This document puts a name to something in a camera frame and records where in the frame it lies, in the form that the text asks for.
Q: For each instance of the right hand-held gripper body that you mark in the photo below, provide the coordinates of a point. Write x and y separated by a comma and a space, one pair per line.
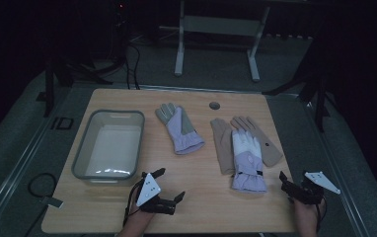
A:
311, 191

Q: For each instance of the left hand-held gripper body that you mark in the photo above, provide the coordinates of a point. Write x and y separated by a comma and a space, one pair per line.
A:
148, 191

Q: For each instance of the beige glove with dark button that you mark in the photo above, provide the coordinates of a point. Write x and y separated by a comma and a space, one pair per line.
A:
268, 148

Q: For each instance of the purple and white glove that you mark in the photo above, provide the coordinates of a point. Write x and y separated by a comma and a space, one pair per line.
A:
248, 161

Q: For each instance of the purple glove with grey palm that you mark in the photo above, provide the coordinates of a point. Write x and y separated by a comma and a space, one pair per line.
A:
181, 131

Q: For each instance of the clear plastic bin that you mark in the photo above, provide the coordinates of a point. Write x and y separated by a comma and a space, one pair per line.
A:
111, 148

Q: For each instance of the plain beige glove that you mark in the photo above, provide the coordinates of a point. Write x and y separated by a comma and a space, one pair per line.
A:
222, 144

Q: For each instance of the person's right hand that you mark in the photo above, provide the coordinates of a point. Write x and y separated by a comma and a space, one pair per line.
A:
306, 215

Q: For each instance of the person's left hand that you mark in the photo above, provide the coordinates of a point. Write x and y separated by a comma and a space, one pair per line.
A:
140, 217

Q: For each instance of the black tripod stand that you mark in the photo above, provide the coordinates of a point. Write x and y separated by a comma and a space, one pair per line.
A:
319, 98
49, 85

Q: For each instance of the round grey table grommet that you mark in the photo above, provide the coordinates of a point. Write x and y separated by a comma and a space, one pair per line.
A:
214, 105

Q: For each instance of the grey tape piece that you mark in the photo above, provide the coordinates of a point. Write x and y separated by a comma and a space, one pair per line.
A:
52, 201

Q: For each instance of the white metal stand frame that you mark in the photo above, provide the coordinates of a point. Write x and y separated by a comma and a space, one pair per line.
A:
219, 25

